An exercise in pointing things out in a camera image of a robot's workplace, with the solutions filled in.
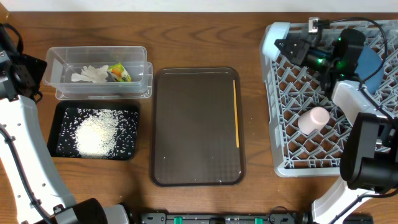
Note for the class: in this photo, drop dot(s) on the dark blue plate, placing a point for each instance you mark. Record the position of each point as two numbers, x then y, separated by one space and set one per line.
369 62

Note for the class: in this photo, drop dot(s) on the yellow green snack wrapper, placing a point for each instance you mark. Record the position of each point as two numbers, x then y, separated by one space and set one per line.
119 73

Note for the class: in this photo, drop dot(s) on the light blue saucer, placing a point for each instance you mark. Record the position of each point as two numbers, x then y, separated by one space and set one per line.
276 31

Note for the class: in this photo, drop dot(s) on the pink cup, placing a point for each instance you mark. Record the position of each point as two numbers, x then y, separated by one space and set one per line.
314 119

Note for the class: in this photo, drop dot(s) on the white rice pile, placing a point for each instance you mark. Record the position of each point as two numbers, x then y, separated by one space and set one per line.
97 134

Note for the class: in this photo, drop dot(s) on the white tissue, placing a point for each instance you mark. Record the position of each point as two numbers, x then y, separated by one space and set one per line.
91 74

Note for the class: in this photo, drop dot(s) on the brown plastic serving tray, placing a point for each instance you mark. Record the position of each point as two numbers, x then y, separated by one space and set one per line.
193 133

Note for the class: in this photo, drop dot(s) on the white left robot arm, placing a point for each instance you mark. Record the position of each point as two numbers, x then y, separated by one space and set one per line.
40 194

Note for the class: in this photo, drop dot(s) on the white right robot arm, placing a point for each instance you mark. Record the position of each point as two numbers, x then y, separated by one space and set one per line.
368 164

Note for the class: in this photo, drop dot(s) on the wooden chopstick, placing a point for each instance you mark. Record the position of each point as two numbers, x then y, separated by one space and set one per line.
236 114

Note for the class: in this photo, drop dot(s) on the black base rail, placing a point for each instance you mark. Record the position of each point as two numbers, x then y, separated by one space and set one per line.
162 218

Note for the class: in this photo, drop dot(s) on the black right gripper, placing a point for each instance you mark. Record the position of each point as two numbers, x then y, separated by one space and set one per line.
300 53

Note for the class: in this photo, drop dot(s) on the black rectangular tray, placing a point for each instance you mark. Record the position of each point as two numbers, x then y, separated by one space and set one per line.
61 107

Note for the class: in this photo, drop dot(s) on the grey plastic dishwasher rack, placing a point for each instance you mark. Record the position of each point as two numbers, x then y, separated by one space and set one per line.
293 90

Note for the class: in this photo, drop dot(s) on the clear plastic waste bin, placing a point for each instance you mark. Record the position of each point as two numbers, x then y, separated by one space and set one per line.
62 62

